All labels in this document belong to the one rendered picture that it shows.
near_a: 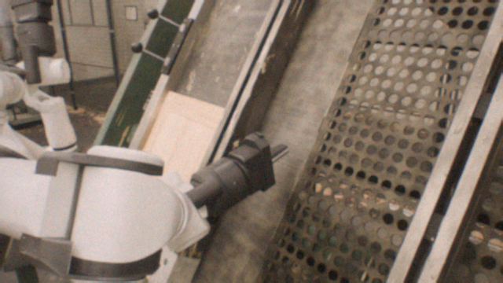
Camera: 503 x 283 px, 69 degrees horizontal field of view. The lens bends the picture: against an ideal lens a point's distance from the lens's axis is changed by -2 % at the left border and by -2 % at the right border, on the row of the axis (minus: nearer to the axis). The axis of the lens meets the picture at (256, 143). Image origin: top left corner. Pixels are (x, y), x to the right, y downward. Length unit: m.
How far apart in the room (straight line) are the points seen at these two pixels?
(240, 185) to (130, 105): 0.86
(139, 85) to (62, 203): 1.08
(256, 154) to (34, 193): 0.41
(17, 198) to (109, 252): 0.10
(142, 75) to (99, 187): 1.10
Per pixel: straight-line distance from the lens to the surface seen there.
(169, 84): 1.23
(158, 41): 1.47
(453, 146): 0.59
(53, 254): 0.39
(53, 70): 1.09
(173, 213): 0.40
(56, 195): 0.40
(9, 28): 6.55
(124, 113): 1.44
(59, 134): 1.15
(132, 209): 0.37
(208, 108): 1.03
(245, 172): 0.68
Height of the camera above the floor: 1.54
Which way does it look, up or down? 20 degrees down
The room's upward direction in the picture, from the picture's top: straight up
